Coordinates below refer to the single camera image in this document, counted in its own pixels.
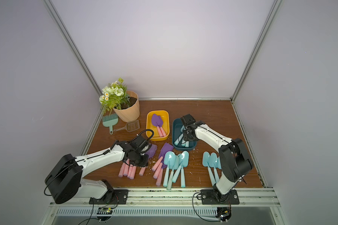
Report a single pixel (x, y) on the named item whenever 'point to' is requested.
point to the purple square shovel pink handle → (160, 123)
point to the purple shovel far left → (121, 170)
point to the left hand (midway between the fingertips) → (149, 164)
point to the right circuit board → (224, 213)
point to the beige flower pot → (131, 113)
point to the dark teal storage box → (176, 124)
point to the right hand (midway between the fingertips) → (190, 131)
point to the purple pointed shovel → (156, 119)
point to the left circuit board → (104, 211)
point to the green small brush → (110, 121)
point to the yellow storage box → (165, 114)
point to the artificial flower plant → (114, 96)
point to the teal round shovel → (183, 128)
